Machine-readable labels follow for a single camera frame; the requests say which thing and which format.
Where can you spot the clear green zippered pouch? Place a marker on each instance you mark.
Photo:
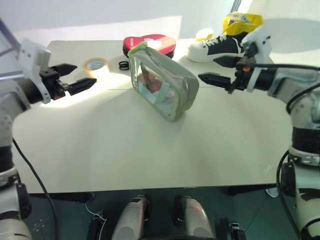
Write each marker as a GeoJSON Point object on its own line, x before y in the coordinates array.
{"type": "Point", "coordinates": [163, 83]}

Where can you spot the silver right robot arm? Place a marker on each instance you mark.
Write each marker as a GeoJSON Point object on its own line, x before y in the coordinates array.
{"type": "Point", "coordinates": [303, 105]}

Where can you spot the roll of tan tape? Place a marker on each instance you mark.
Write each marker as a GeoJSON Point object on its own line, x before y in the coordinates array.
{"type": "Point", "coordinates": [94, 65]}

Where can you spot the black and white sneaker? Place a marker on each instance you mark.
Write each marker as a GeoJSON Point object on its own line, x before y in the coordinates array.
{"type": "Point", "coordinates": [215, 48]}

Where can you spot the silver left robot leg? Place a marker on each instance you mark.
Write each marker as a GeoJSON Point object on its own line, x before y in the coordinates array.
{"type": "Point", "coordinates": [131, 218]}

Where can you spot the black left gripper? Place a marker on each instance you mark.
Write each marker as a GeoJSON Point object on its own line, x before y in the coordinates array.
{"type": "Point", "coordinates": [51, 81]}

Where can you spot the silver right robot leg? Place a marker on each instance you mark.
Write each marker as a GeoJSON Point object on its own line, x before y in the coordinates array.
{"type": "Point", "coordinates": [195, 217]}

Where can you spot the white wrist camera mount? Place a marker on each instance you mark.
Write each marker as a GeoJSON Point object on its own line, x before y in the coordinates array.
{"type": "Point", "coordinates": [260, 42]}
{"type": "Point", "coordinates": [33, 62]}

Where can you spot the silver robot leg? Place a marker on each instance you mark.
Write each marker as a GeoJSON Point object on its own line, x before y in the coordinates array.
{"type": "Point", "coordinates": [195, 217]}
{"type": "Point", "coordinates": [131, 218]}

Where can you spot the red zippered case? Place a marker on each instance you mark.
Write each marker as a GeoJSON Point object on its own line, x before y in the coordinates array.
{"type": "Point", "coordinates": [152, 45]}

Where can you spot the yellow cardboard box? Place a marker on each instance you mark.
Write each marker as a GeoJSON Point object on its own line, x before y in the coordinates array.
{"type": "Point", "coordinates": [241, 23]}

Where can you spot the white and yellow round container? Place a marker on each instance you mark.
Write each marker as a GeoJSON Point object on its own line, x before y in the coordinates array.
{"type": "Point", "coordinates": [204, 35]}

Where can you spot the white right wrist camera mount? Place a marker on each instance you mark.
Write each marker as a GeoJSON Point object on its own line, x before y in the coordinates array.
{"type": "Point", "coordinates": [260, 42]}

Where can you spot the green zipper pull tab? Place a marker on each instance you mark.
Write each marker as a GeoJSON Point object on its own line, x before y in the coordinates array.
{"type": "Point", "coordinates": [138, 47]}

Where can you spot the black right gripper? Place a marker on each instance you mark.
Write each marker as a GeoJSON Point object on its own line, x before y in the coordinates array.
{"type": "Point", "coordinates": [240, 73]}

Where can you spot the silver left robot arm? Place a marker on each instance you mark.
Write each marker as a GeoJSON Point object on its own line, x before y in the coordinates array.
{"type": "Point", "coordinates": [7, 105]}

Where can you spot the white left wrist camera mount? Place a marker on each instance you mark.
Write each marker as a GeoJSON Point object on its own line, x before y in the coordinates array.
{"type": "Point", "coordinates": [33, 62]}

